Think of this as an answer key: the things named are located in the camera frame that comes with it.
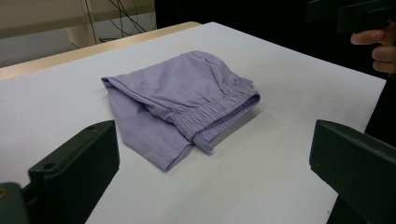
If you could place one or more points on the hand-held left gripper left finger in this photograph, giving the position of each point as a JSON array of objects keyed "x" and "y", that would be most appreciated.
[{"x": 77, "y": 168}]

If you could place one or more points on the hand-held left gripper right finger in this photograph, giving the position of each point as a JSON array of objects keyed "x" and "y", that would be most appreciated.
[{"x": 358, "y": 161}]

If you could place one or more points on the purple pants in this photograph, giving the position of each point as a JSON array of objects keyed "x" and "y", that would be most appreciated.
[{"x": 174, "y": 102}]

